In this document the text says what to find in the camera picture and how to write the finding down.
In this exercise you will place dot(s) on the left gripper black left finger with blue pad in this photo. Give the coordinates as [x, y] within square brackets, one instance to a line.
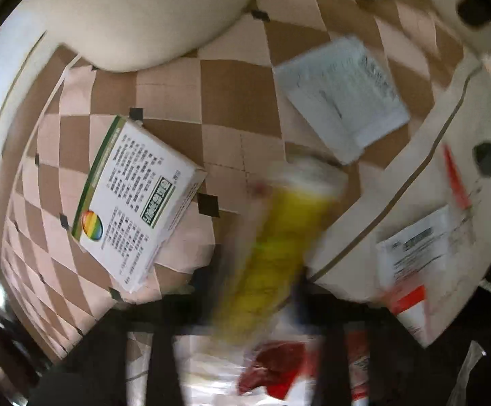
[93, 372]

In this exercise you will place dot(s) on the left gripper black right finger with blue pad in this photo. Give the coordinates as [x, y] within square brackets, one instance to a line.
[401, 372]

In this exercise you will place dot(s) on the red white snack wrapper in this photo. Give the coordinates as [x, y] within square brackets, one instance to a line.
[278, 363]

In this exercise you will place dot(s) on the white green medicine box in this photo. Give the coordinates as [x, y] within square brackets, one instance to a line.
[137, 190]

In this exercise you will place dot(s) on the pink yellow box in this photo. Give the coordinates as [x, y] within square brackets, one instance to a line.
[272, 243]

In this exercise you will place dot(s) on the small white paper sachet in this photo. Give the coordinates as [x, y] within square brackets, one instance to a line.
[345, 95]

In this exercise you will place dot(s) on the white printed leaflet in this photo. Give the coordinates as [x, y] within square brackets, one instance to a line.
[422, 247]

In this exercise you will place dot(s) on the checkered brown counter mat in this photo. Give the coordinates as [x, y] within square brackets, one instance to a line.
[220, 106]

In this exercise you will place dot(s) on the cream chopstick holder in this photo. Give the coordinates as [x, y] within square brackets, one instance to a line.
[123, 35]

